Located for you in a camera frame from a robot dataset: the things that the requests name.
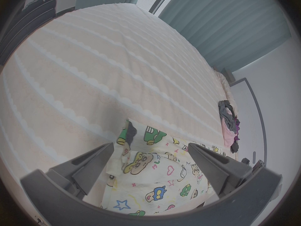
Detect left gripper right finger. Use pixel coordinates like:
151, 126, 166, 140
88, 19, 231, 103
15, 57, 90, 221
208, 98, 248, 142
188, 143, 253, 195

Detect wide blue-green curtain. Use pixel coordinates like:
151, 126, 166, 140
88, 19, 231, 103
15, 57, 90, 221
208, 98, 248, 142
158, 0, 292, 73

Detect pale pink pillow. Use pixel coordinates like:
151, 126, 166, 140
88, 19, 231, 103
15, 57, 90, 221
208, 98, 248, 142
213, 70, 236, 103

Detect white printed pyjama top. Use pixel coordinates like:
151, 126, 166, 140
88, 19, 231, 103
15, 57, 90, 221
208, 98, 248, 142
99, 119, 226, 217

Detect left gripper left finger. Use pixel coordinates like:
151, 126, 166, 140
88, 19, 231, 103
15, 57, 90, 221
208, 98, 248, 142
48, 142, 115, 196

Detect bed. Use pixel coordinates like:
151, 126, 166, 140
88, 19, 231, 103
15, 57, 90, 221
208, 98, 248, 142
0, 3, 267, 211

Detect pile of clothes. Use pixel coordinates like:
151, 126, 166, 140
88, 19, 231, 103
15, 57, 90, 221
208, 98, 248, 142
217, 100, 241, 153

